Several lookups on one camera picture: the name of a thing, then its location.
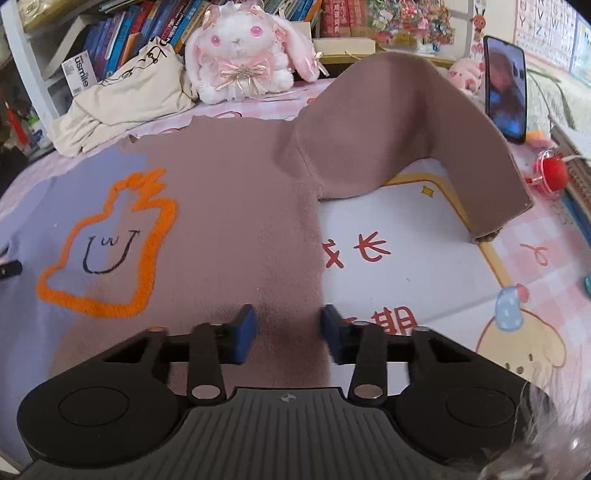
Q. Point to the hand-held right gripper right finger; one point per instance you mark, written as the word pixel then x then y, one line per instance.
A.
pixel 334 337

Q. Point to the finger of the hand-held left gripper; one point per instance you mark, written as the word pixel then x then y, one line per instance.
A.
pixel 11 270

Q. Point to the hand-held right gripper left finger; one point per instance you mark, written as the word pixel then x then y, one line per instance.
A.
pixel 242 334

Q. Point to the brown and lavender sweater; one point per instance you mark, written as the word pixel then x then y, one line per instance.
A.
pixel 240 207

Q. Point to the pink printed cartoon mat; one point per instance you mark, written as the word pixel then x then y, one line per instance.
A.
pixel 415 277

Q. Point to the white product box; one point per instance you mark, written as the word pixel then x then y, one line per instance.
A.
pixel 79 73

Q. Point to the cream cloth bag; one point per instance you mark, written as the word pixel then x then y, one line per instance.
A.
pixel 129 92

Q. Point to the white bookshelf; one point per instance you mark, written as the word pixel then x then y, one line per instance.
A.
pixel 32 50

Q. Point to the red round toy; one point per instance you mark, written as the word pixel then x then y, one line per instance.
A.
pixel 551 173

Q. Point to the white and pink plush bunny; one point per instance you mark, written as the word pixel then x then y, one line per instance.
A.
pixel 240 50

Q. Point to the row of books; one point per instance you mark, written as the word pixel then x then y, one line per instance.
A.
pixel 152 23

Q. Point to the pink plush pig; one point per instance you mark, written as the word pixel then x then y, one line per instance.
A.
pixel 466 76

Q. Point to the black smartphone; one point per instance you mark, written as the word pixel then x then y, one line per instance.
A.
pixel 505 87

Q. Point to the colourful bead ornaments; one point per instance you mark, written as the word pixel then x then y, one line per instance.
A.
pixel 411 21

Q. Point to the alphabet wall poster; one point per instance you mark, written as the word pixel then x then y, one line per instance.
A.
pixel 547 27

